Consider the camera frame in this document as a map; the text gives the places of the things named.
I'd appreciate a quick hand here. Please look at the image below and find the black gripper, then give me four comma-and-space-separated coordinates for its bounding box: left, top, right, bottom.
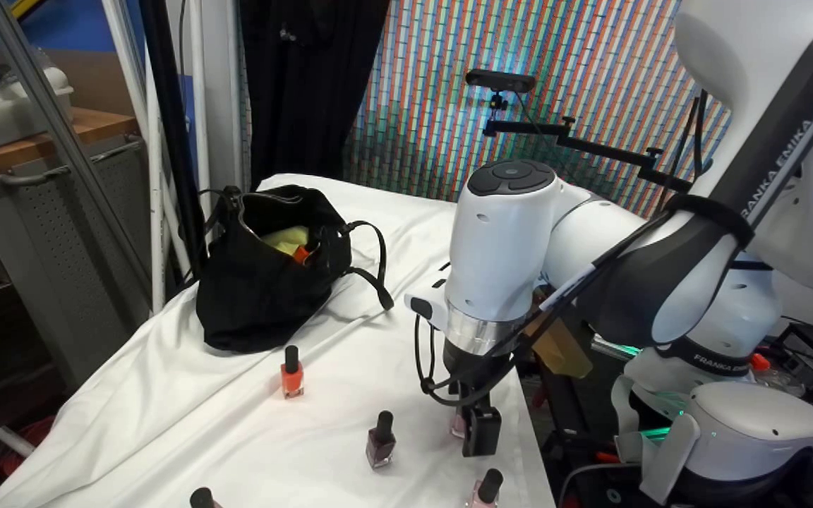
443, 345, 519, 460

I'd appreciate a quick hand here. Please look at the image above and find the black nail polish bottle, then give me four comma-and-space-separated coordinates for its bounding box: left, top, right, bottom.
467, 464, 508, 508

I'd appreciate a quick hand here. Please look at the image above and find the dark plum nail polish bottle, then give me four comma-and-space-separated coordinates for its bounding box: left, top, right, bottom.
365, 409, 398, 470

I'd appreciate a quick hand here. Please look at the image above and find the yellow cloth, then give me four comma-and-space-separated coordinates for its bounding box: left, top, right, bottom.
261, 223, 314, 263

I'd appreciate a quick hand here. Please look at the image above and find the white tablecloth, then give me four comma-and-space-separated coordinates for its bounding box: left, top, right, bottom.
0, 168, 560, 508

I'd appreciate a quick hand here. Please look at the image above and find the black hanging curtain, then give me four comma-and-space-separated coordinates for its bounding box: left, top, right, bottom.
238, 0, 393, 191

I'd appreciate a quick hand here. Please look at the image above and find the black vertical pole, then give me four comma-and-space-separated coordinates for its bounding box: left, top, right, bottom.
135, 0, 210, 285

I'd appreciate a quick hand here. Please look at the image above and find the grey cabinet with wooden top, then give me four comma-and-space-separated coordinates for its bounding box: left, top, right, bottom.
0, 105, 162, 388

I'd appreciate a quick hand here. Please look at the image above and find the white plastic container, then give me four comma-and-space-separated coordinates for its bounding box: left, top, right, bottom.
0, 62, 77, 154

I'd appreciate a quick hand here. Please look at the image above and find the tan wrist mount block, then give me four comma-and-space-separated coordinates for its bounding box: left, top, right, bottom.
529, 309, 600, 383

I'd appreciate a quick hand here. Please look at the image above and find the black handbag with strap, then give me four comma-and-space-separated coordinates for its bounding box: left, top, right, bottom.
193, 181, 401, 352

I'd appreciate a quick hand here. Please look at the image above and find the aluminium frame bar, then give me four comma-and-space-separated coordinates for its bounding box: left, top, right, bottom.
0, 0, 162, 318

